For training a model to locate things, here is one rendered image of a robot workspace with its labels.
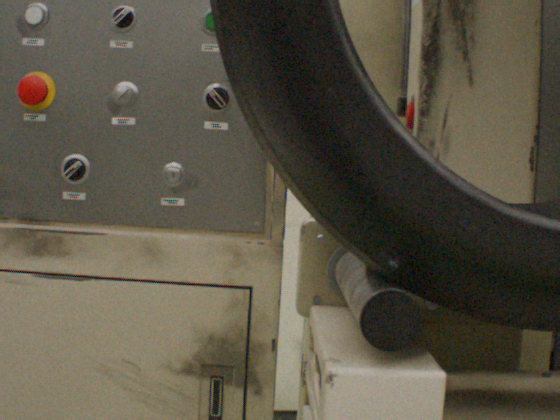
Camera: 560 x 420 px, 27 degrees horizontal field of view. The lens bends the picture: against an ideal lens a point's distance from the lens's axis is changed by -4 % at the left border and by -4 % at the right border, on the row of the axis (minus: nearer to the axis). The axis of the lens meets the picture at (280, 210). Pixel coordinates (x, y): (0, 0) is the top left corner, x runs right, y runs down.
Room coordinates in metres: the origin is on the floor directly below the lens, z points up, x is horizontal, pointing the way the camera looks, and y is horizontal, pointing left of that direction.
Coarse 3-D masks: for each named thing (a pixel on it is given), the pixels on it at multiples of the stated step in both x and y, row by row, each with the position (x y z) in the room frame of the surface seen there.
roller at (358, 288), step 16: (352, 256) 1.15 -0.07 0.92; (336, 272) 1.18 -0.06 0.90; (352, 272) 1.05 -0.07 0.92; (368, 272) 0.99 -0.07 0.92; (352, 288) 0.98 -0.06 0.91; (368, 288) 0.91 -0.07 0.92; (384, 288) 0.88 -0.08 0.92; (400, 288) 0.89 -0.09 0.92; (352, 304) 0.94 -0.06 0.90; (368, 304) 0.86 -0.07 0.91; (384, 304) 0.86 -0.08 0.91; (400, 304) 0.86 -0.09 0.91; (416, 304) 0.87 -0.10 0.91; (368, 320) 0.86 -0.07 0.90; (384, 320) 0.86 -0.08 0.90; (400, 320) 0.86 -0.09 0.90; (416, 320) 0.86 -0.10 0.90; (368, 336) 0.86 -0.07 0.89; (384, 336) 0.86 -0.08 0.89; (400, 336) 0.86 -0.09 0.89
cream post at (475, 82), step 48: (432, 0) 1.23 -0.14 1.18; (480, 0) 1.23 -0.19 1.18; (528, 0) 1.23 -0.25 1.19; (432, 48) 1.23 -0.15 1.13; (480, 48) 1.23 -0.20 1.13; (528, 48) 1.23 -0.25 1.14; (432, 96) 1.23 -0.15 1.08; (480, 96) 1.23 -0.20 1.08; (528, 96) 1.23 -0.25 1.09; (432, 144) 1.23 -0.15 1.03; (480, 144) 1.23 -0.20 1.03; (528, 144) 1.23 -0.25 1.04; (528, 192) 1.23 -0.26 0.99; (432, 336) 1.23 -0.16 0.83; (480, 336) 1.23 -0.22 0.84
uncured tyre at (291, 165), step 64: (256, 0) 0.85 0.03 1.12; (320, 0) 0.84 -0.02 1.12; (256, 64) 0.86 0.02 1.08; (320, 64) 0.84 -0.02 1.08; (256, 128) 0.89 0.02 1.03; (320, 128) 0.85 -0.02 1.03; (384, 128) 0.84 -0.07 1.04; (320, 192) 0.87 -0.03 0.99; (384, 192) 0.84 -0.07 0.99; (448, 192) 0.84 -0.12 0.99; (384, 256) 0.88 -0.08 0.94; (448, 256) 0.85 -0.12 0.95; (512, 256) 0.84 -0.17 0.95; (512, 320) 0.88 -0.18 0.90
